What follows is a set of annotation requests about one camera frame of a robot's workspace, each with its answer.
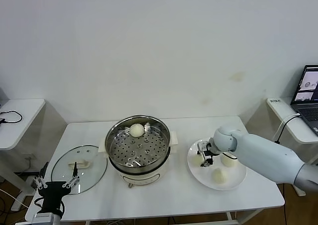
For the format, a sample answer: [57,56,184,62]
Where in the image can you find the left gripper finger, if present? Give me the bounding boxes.
[62,161,80,189]
[33,161,49,190]

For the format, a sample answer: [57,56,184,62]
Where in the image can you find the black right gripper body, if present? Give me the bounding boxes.
[202,139,219,159]

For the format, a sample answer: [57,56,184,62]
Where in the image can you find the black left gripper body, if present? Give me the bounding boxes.
[39,181,73,213]

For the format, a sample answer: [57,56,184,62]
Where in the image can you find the round glass pot lid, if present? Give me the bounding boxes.
[51,145,109,196]

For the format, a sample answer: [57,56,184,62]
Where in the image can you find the stainless steel steamer basket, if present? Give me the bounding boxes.
[98,115,179,170]

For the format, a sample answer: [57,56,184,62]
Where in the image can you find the round white plate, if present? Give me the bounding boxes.
[187,137,248,191]

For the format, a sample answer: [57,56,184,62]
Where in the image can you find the cream electric cooker pot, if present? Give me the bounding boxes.
[108,145,179,189]

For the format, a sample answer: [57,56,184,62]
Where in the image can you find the white side table with laptop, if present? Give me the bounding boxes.
[266,97,318,197]

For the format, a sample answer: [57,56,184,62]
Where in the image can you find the grey open laptop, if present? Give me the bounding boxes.
[290,65,318,137]

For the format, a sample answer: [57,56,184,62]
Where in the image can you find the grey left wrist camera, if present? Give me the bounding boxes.
[31,212,54,224]

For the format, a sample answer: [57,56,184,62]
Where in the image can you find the white floor cable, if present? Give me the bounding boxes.
[0,189,30,208]

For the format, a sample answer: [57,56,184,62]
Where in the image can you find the white side table with cable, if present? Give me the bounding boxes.
[0,98,47,212]

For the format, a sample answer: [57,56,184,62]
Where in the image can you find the black looped cable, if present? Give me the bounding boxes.
[0,110,23,125]

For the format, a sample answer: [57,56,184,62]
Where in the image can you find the black cable with adapter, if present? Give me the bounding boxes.
[274,115,301,144]

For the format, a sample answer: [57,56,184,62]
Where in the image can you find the white laptop cable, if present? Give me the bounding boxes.
[272,113,301,141]

